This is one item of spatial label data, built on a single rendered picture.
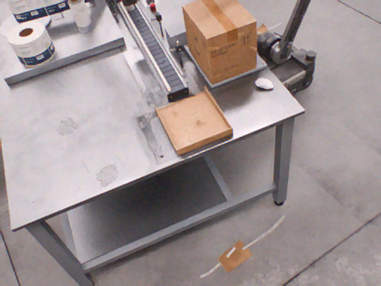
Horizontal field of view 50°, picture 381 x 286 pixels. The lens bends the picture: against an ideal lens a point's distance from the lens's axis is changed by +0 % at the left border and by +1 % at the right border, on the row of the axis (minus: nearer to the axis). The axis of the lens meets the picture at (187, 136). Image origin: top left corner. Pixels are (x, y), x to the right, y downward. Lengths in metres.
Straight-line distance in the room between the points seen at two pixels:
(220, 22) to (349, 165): 1.33
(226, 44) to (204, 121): 0.36
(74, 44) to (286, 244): 1.63
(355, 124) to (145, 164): 1.67
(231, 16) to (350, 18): 2.09
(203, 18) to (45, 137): 0.91
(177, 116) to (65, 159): 0.54
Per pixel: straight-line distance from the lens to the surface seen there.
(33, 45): 2.28
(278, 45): 2.87
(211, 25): 1.86
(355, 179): 2.69
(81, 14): 2.39
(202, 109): 1.87
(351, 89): 3.20
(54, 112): 2.10
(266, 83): 1.93
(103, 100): 2.05
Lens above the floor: 2.19
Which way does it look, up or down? 50 degrees down
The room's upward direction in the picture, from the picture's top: 12 degrees counter-clockwise
